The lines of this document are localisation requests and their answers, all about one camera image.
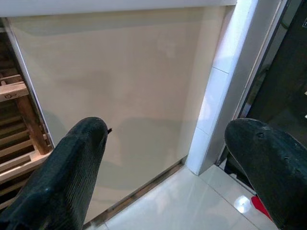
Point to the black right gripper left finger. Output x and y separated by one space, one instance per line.
55 187

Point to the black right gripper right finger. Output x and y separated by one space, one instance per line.
275 172

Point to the red garment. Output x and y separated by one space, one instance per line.
259 206

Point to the white tiled pillar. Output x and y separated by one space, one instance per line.
220 95

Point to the wooden slatted rack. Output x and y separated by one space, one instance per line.
24 95

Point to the white and beige cabinet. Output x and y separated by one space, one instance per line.
120 72

